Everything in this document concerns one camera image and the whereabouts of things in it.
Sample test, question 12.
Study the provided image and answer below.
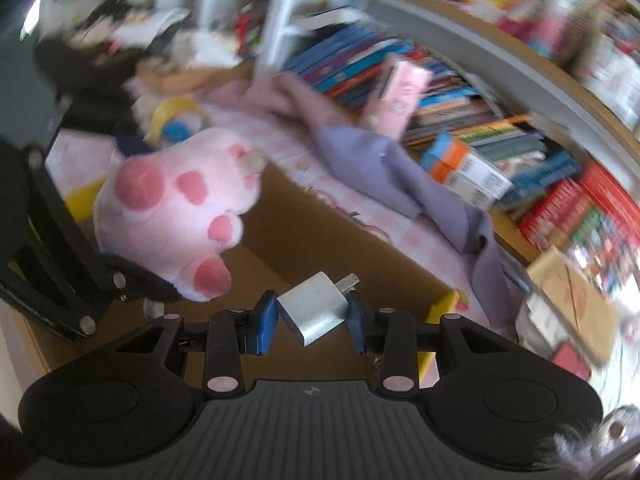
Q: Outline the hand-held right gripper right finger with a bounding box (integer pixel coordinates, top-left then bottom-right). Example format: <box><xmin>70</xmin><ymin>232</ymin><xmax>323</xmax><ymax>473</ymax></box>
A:
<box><xmin>345</xmin><ymin>292</ymin><xmax>506</xmax><ymax>401</ymax></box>

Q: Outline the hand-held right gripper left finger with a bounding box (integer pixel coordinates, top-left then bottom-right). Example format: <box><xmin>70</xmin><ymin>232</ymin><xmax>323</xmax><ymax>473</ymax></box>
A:
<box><xmin>107</xmin><ymin>290</ymin><xmax>281</xmax><ymax>403</ymax></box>

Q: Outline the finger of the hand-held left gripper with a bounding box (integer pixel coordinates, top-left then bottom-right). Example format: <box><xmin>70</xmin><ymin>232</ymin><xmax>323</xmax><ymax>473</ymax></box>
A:
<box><xmin>0</xmin><ymin>141</ymin><xmax>182</xmax><ymax>343</ymax></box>
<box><xmin>111</xmin><ymin>132</ymin><xmax>153</xmax><ymax>161</ymax></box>

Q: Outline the white charger plug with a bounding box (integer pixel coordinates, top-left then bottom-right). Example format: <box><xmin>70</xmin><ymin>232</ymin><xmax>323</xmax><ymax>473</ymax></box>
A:
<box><xmin>276</xmin><ymin>271</ymin><xmax>361</xmax><ymax>348</ymax></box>

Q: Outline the yellow tape roll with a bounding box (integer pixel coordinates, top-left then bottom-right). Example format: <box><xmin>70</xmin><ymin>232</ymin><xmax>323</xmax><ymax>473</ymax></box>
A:
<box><xmin>145</xmin><ymin>97</ymin><xmax>211</xmax><ymax>148</ymax></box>

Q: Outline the pink paw plush toy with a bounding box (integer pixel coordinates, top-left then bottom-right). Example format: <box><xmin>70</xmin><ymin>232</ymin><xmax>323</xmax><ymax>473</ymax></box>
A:
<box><xmin>92</xmin><ymin>127</ymin><xmax>263</xmax><ymax>303</ymax></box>

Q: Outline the yellow cardboard box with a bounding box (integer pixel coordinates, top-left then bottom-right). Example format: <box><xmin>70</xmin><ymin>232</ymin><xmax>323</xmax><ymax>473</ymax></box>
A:
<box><xmin>15</xmin><ymin>160</ymin><xmax>473</xmax><ymax>391</ymax></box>

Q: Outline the dark grey cloth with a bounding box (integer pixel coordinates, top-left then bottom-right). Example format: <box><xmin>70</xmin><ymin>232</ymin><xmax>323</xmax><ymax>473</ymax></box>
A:
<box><xmin>35</xmin><ymin>37</ymin><xmax>141</xmax><ymax>131</ymax></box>

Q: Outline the tissue pack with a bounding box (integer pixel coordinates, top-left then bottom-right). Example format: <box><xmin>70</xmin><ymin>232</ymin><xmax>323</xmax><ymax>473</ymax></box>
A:
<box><xmin>167</xmin><ymin>30</ymin><xmax>246</xmax><ymax>68</ymax></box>

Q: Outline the pink checkered tablecloth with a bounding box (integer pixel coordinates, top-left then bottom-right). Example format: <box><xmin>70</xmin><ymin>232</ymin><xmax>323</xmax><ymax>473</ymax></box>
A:
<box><xmin>47</xmin><ymin>80</ymin><xmax>501</xmax><ymax>333</ymax></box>

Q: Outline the pink and purple cloth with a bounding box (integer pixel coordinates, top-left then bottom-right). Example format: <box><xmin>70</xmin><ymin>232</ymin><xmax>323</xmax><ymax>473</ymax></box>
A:
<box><xmin>240</xmin><ymin>72</ymin><xmax>518</xmax><ymax>333</ymax></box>

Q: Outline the orange and blue small box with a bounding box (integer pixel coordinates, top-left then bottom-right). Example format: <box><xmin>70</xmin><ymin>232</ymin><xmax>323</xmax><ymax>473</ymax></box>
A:
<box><xmin>420</xmin><ymin>132</ymin><xmax>516</xmax><ymax>211</ymax></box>

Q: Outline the white wooden bookshelf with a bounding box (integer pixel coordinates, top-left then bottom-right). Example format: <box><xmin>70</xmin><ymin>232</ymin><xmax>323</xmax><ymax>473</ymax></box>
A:
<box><xmin>260</xmin><ymin>0</ymin><xmax>640</xmax><ymax>271</ymax></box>

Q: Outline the pile of brown notebooks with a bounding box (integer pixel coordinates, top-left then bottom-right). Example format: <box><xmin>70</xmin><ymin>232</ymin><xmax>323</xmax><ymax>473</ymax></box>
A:
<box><xmin>525</xmin><ymin>247</ymin><xmax>621</xmax><ymax>368</ymax></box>

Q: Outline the row of leaning books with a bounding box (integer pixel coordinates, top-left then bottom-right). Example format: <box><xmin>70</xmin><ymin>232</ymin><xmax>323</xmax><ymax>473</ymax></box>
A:
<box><xmin>282</xmin><ymin>22</ymin><xmax>583</xmax><ymax>211</ymax></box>

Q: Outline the pink cylindrical case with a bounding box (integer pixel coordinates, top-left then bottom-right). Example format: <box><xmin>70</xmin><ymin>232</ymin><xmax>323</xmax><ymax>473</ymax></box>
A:
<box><xmin>362</xmin><ymin>57</ymin><xmax>433</xmax><ymax>138</ymax></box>

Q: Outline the red boxed book set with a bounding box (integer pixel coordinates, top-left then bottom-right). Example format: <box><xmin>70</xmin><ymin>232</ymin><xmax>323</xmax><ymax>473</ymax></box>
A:
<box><xmin>517</xmin><ymin>160</ymin><xmax>640</xmax><ymax>301</ymax></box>

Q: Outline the grey fuzzy cloth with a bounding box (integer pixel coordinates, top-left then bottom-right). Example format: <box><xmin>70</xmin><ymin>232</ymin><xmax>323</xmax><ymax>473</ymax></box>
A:
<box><xmin>532</xmin><ymin>402</ymin><xmax>640</xmax><ymax>480</ymax></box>

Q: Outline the row of upright books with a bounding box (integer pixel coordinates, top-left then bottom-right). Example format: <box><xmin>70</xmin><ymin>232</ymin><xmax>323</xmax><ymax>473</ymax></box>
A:
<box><xmin>390</xmin><ymin>0</ymin><xmax>640</xmax><ymax>128</ymax></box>

